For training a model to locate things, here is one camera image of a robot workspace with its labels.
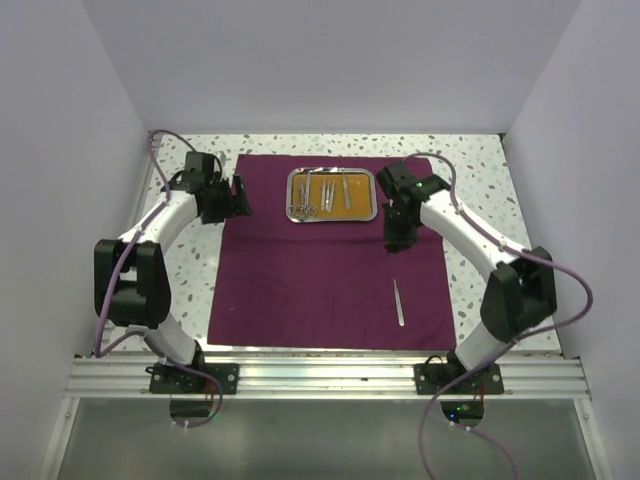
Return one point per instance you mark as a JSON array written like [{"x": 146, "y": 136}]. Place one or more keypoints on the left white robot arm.
[{"x": 132, "y": 294}]

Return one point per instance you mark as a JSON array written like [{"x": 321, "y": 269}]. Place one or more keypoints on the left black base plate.
[{"x": 215, "y": 377}]

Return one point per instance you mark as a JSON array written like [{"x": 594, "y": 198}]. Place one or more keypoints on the steel tweezers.
[
  {"x": 329, "y": 196},
  {"x": 324, "y": 195}
]

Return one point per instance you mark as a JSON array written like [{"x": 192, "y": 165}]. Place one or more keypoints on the aluminium front rail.
[{"x": 309, "y": 375}]

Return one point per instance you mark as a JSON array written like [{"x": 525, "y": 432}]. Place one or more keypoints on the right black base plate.
[{"x": 435, "y": 373}]

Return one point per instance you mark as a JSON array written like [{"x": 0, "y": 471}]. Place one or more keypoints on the steel scissors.
[{"x": 297, "y": 203}]

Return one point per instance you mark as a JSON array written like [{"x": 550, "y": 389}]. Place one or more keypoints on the steel scalpel handle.
[
  {"x": 346, "y": 194},
  {"x": 398, "y": 304}
]

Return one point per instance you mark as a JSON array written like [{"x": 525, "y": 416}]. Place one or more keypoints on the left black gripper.
[{"x": 235, "y": 205}]

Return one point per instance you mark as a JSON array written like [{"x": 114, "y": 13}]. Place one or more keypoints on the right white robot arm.
[{"x": 520, "y": 288}]

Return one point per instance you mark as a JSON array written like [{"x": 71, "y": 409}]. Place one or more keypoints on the purple cloth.
[{"x": 323, "y": 285}]

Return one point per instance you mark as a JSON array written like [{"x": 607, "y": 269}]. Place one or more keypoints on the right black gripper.
[{"x": 394, "y": 240}]

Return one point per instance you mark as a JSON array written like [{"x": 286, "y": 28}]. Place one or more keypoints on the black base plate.
[
  {"x": 435, "y": 373},
  {"x": 215, "y": 377}
]

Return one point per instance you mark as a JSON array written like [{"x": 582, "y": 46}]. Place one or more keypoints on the steel tray yellow liner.
[{"x": 362, "y": 191}]

